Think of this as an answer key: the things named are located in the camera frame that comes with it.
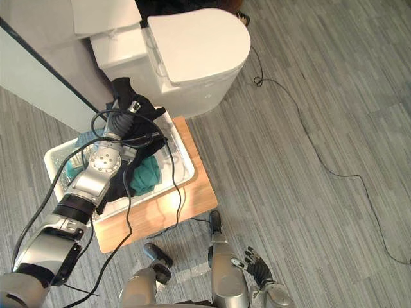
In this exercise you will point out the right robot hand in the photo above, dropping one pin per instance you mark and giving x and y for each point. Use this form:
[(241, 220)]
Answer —
[(258, 268)]

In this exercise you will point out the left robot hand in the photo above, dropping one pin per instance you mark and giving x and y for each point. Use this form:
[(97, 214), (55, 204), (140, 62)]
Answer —
[(123, 123)]

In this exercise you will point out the black cloth garment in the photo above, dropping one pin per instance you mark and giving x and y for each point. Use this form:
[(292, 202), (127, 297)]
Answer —
[(146, 141)]

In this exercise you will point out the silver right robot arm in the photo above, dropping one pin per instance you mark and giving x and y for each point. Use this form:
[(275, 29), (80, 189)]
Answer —
[(276, 295)]

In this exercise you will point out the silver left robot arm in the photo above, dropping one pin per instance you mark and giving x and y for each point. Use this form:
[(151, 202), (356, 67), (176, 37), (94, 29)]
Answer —
[(85, 183)]

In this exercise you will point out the teal cloth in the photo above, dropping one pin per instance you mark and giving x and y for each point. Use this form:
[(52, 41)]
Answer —
[(147, 176)]

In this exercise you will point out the white plastic laundry basket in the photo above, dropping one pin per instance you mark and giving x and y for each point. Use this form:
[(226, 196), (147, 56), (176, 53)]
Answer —
[(180, 157)]

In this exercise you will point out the silver right robot leg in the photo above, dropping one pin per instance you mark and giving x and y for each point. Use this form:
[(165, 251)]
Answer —
[(226, 269)]

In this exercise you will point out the silver robot leg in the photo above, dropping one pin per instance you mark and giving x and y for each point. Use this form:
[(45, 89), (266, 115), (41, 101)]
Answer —
[(226, 269), (144, 282)]

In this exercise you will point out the white toilet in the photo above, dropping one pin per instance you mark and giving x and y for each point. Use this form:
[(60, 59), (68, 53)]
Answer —
[(192, 54)]

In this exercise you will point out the small wooden table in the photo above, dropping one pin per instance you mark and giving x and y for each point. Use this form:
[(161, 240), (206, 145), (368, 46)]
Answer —
[(180, 205)]

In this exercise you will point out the white panel with dark edge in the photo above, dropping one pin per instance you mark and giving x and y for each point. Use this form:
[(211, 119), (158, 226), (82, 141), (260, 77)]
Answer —
[(35, 73)]

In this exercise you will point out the silver left robot leg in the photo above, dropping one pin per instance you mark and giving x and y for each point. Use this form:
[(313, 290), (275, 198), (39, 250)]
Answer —
[(144, 282)]

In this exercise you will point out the striped shoe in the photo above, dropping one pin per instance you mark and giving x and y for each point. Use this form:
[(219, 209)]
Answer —
[(243, 17)]

